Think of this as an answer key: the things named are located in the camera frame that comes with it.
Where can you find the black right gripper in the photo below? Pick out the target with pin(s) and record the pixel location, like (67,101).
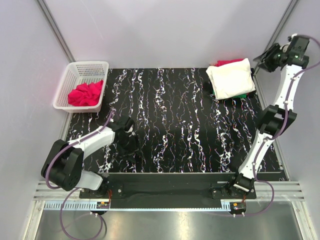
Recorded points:
(268,57)

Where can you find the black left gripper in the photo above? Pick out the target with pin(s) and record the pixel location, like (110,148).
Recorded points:
(128,145)

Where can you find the white printed t-shirt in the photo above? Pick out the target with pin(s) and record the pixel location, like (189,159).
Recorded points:
(231,79)

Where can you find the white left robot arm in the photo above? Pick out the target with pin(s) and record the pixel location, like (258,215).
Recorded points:
(63,167)

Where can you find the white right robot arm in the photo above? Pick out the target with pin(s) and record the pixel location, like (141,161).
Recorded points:
(277,117)

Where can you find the black marble pattern mat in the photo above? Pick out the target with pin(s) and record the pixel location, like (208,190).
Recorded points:
(181,127)

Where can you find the crumpled pink t-shirt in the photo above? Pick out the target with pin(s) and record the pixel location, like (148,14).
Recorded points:
(85,95)

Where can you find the left controller board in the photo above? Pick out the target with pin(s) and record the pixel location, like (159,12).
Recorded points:
(103,205)

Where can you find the controller board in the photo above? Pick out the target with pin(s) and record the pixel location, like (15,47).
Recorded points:
(103,205)
(238,206)

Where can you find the folded green t-shirt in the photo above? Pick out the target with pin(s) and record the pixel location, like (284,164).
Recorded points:
(242,96)

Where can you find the folded red t-shirt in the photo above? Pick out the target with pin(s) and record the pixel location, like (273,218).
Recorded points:
(225,62)

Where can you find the white plastic basket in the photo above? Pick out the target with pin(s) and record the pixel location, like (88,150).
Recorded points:
(77,73)

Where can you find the right controller board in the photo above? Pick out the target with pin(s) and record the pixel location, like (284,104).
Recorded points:
(238,206)

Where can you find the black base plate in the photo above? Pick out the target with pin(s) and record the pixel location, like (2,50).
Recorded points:
(150,191)

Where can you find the aluminium rail frame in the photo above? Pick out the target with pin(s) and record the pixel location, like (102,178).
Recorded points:
(277,213)

